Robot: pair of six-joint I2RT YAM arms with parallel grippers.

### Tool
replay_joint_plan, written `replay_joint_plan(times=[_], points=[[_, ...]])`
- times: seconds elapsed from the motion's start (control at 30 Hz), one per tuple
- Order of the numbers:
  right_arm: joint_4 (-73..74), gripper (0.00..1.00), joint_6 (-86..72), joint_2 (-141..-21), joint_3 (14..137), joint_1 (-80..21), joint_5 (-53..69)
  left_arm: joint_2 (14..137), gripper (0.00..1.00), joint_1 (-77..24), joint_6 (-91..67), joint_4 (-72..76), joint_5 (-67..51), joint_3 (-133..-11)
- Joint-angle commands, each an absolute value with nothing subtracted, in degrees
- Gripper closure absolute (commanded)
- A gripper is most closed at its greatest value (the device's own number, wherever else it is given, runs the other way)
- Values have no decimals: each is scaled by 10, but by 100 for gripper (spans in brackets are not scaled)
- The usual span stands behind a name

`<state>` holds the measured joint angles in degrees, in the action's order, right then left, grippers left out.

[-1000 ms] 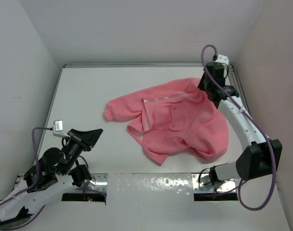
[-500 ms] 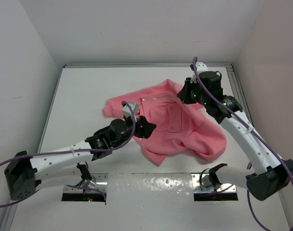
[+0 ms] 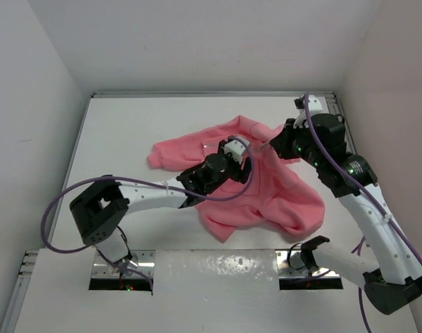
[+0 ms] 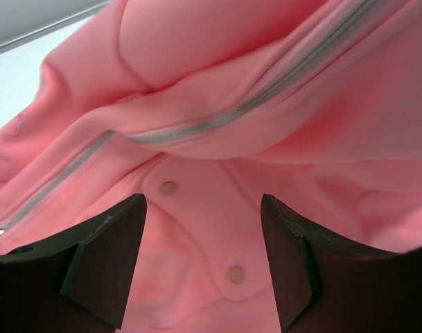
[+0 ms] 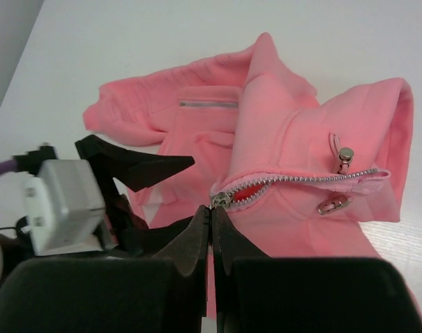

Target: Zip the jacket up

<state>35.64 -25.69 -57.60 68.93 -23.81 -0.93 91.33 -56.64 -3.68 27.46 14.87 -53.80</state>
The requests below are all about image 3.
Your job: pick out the pink zip jacket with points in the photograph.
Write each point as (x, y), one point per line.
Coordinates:
(277, 195)

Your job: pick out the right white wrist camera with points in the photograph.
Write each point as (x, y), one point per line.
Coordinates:
(307, 106)

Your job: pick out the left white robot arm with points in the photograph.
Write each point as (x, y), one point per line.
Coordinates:
(99, 209)

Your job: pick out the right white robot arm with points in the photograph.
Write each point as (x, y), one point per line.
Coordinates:
(394, 278)

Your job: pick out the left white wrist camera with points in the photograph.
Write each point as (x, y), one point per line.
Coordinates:
(237, 147)

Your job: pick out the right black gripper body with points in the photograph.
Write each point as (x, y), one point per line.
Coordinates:
(294, 143)

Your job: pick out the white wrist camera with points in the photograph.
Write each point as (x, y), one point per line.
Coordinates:
(307, 106)
(237, 147)

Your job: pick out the metal base plate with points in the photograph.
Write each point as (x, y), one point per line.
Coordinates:
(290, 266)
(141, 261)

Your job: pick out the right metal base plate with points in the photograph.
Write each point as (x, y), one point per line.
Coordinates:
(290, 266)

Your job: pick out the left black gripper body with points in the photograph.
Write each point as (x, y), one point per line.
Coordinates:
(232, 168)

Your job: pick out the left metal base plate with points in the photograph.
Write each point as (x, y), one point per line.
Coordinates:
(141, 261)

